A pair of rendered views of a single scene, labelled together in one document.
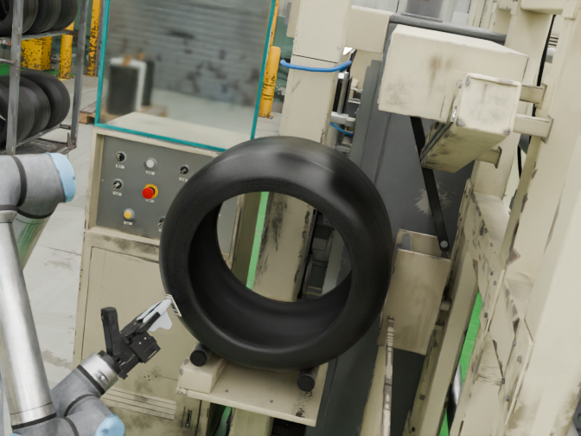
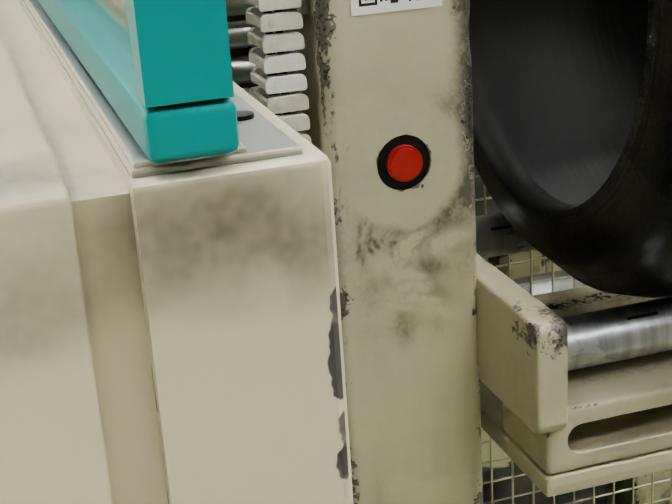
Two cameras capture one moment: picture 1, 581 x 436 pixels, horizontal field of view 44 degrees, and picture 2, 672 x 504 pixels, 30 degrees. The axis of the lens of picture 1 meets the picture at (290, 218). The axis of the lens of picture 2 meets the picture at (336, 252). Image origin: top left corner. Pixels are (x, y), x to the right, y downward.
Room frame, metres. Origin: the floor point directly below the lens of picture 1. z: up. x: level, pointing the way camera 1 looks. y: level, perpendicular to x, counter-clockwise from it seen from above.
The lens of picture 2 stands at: (2.47, 0.95, 1.34)
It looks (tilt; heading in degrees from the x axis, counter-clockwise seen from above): 20 degrees down; 248
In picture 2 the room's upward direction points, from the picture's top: 4 degrees counter-clockwise
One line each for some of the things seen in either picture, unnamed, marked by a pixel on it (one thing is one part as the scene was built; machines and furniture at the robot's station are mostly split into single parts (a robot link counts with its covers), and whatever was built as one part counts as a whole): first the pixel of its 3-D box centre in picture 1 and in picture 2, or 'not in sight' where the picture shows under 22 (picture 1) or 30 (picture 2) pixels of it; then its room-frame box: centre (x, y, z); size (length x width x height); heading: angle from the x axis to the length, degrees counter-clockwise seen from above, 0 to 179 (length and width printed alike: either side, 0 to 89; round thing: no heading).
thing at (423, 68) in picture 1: (441, 70); not in sight; (1.63, -0.27, 1.71); 0.61 x 0.25 x 0.15; 174
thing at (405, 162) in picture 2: not in sight; (402, 161); (2.05, 0.07, 1.06); 0.03 x 0.02 x 0.03; 174
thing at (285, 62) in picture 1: (316, 65); not in sight; (2.04, 0.00, 1.63); 0.19 x 0.19 x 0.06; 84
